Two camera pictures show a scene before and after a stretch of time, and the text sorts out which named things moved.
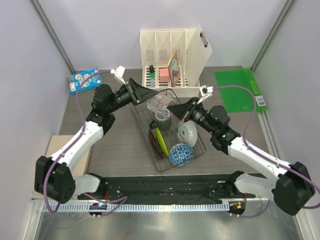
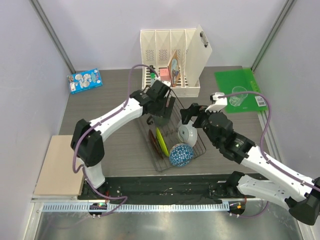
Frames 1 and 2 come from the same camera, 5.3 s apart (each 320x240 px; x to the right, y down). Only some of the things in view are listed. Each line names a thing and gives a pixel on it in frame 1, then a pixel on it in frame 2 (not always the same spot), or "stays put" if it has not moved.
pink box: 164,75 stays put
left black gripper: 142,94 -> 165,111
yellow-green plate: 162,142 stays put
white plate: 187,132 stays put
